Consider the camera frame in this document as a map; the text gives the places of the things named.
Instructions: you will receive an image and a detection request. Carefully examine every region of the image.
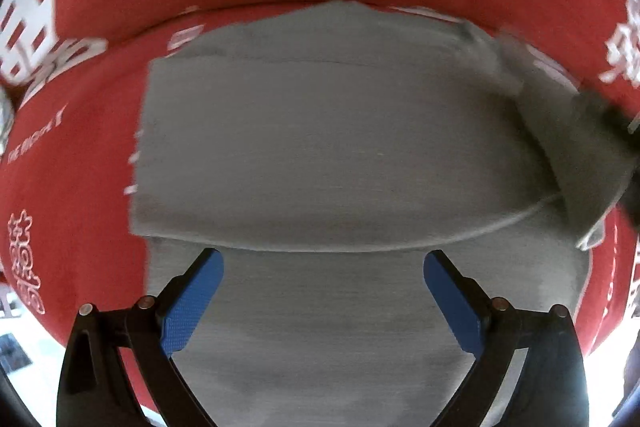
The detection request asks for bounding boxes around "grey small garment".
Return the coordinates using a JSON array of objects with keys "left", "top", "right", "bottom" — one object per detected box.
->
[{"left": 127, "top": 0, "right": 638, "bottom": 427}]

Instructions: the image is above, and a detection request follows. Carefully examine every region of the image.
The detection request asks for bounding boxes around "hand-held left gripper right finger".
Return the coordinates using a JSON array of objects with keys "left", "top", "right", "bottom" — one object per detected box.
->
[{"left": 422, "top": 249, "right": 587, "bottom": 427}]

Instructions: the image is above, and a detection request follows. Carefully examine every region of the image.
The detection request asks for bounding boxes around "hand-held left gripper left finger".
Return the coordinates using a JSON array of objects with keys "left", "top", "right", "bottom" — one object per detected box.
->
[{"left": 56, "top": 248, "right": 225, "bottom": 427}]

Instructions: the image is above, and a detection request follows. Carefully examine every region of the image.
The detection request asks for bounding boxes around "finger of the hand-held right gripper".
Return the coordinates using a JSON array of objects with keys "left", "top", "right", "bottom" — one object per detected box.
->
[{"left": 582, "top": 89, "right": 640, "bottom": 138}]

